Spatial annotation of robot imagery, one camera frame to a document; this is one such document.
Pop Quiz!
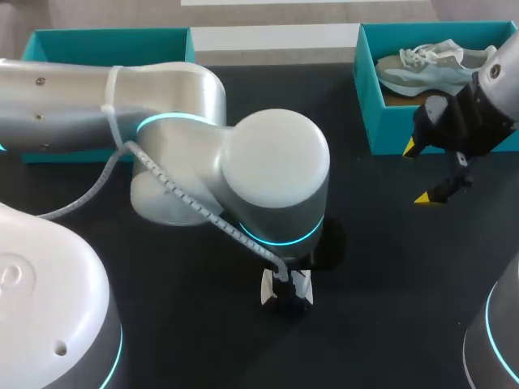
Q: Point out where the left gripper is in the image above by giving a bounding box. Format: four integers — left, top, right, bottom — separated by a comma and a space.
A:
259, 257, 315, 323

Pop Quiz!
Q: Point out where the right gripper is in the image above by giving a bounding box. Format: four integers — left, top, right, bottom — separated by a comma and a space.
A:
402, 83, 518, 207

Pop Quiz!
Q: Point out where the pale grey shoe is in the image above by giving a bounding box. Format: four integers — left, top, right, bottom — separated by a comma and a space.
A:
375, 39, 498, 98

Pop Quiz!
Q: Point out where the teal box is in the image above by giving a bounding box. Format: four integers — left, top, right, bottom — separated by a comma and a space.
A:
351, 20, 519, 157
19, 27, 199, 164

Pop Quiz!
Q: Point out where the white cable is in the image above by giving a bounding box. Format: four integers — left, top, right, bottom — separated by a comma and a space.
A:
36, 64, 293, 284

